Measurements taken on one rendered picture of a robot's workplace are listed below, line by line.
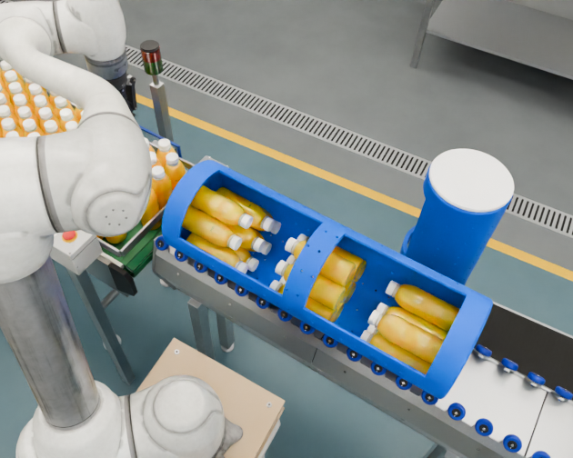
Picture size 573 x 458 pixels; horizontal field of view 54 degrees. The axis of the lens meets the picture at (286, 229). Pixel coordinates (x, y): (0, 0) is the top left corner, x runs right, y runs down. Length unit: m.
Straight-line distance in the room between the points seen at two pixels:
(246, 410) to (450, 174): 1.03
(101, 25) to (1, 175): 0.56
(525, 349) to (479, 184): 1.01
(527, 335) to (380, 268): 1.25
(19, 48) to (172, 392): 0.70
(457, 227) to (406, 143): 1.67
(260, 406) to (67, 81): 0.85
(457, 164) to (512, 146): 1.77
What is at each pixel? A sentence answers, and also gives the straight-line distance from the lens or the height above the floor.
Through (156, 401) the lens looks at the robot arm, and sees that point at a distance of 1.16.
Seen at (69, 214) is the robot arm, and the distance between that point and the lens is 0.77.
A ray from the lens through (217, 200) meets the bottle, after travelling 1.60.
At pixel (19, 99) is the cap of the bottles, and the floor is 1.09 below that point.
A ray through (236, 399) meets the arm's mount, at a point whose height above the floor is 1.06.
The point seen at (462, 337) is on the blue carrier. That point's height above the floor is 1.22.
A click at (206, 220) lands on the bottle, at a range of 1.61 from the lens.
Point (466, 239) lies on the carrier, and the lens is 2.00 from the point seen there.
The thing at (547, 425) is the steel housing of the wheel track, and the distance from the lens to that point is 1.72.
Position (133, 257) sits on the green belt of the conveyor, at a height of 0.90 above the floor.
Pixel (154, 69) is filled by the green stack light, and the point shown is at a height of 1.18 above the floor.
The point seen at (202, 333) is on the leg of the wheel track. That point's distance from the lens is 2.21.
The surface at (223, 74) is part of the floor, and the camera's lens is 3.92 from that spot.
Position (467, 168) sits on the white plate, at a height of 1.04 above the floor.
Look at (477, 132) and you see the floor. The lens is 3.76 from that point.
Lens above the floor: 2.40
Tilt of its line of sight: 53 degrees down
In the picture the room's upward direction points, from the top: 3 degrees clockwise
